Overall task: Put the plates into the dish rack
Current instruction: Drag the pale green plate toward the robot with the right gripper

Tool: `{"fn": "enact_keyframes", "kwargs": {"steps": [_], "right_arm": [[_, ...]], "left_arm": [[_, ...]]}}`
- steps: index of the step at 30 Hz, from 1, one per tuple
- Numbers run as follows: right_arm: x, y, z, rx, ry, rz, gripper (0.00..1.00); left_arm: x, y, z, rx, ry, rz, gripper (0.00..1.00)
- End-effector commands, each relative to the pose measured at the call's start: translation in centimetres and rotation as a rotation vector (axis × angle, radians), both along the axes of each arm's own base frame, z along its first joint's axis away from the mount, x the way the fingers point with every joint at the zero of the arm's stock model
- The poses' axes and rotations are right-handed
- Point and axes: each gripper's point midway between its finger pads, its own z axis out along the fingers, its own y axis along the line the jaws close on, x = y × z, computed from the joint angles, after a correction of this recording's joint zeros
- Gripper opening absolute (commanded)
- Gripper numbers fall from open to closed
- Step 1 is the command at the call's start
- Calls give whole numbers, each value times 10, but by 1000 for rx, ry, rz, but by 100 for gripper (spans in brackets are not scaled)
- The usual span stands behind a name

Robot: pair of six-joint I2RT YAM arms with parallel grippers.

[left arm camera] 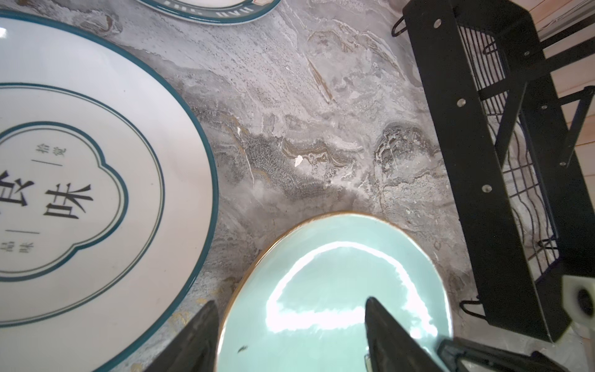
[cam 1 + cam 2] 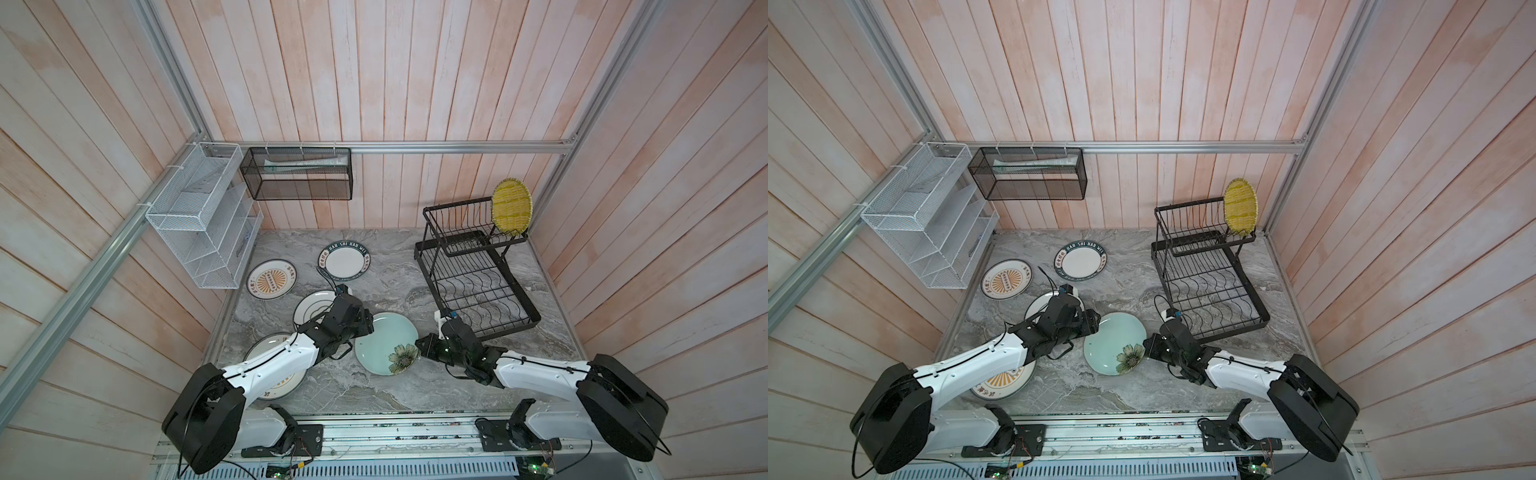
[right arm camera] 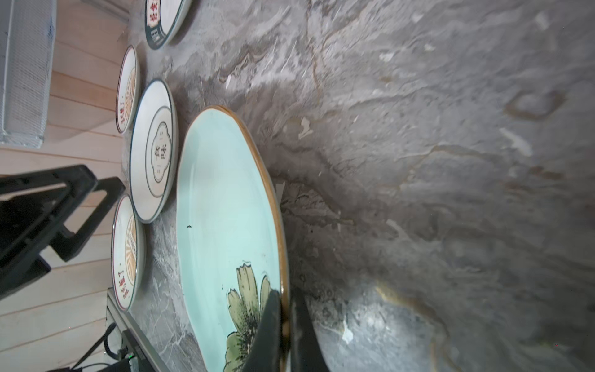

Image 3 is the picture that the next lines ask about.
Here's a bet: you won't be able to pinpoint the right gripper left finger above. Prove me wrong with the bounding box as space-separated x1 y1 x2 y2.
242 290 282 372

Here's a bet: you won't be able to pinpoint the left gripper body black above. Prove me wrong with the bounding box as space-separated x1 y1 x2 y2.
1 204 51 299

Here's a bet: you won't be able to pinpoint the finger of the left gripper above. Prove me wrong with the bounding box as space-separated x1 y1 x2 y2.
50 177 125 262
1 164 98 260

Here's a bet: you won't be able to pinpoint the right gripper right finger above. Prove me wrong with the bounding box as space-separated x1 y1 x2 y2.
290 288 329 372

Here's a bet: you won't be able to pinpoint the mint green flower plate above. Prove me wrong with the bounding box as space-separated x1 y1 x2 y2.
176 105 290 371

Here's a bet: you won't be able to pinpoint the near orange sunburst plate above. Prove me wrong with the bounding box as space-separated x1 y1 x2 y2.
111 194 146 312

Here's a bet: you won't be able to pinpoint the orange sunburst plate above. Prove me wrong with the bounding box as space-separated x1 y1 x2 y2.
111 194 146 312
116 45 140 134

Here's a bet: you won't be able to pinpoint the white plate dark rim characters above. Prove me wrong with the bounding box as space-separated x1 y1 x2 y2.
129 78 180 224

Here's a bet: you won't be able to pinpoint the far orange sunburst plate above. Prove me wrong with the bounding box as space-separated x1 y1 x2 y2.
116 45 140 134

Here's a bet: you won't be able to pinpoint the white plate green lettered rim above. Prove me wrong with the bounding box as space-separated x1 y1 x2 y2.
144 0 192 51

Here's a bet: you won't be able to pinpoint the white wire mesh shelf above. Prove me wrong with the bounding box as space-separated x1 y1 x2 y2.
1 0 57 149

